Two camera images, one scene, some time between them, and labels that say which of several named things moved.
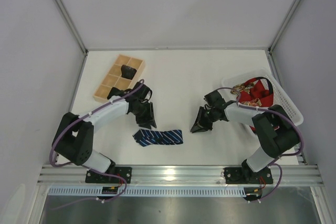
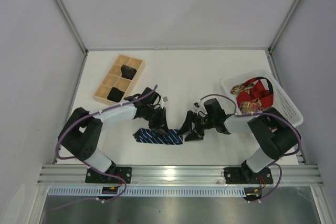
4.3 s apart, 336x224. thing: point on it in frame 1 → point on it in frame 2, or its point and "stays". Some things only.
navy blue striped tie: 146,137 stays
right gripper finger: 203,122 → 186,126
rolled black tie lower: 114,91 stays
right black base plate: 245,175 stays
